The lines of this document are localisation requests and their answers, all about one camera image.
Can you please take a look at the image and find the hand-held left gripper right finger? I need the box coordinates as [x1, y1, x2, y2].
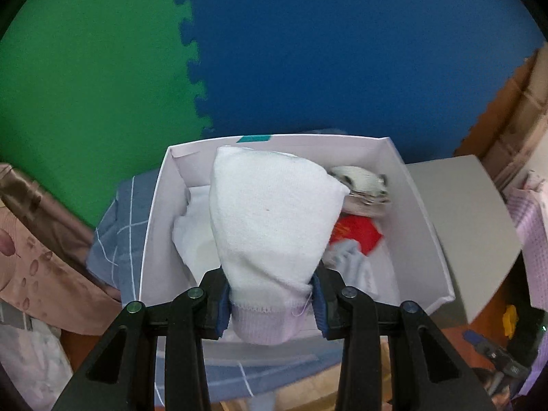
[309, 265, 497, 411]

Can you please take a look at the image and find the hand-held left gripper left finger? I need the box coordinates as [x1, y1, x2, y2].
[51, 267, 234, 411]

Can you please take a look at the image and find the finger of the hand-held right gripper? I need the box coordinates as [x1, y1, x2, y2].
[462, 329, 536, 395]

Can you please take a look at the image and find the light blue underwear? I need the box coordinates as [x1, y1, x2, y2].
[323, 240, 379, 298]

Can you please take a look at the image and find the white sock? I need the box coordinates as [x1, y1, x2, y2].
[209, 145, 351, 347]

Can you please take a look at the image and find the white shoe box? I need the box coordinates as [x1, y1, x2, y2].
[139, 134, 455, 345]

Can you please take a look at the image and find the white patterned underwear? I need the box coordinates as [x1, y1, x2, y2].
[327, 165, 392, 217]

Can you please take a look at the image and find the yellow plastic object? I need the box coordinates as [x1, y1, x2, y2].
[502, 304, 519, 335]

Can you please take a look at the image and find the red cloth item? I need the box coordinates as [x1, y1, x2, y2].
[329, 215, 384, 257]

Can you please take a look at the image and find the lilac cloth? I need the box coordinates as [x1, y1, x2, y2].
[507, 188, 548, 309]

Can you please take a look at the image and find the grey board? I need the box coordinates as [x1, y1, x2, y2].
[404, 154, 524, 325]

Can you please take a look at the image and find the blue checked cloth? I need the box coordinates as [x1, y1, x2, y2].
[86, 128, 349, 411]

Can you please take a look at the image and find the pink floral curtain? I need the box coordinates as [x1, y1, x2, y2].
[0, 163, 125, 335]

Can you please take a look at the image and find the white floral cloth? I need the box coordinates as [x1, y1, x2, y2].
[0, 321, 73, 411]

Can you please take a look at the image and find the cardboard box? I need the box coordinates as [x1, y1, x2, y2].
[454, 43, 548, 189]

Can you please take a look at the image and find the brown satin cloth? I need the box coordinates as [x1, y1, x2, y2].
[0, 163, 92, 240]

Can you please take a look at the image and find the green foam mat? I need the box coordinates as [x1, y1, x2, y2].
[0, 0, 217, 229]

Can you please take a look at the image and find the blue foam mat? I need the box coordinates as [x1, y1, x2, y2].
[171, 0, 548, 165]

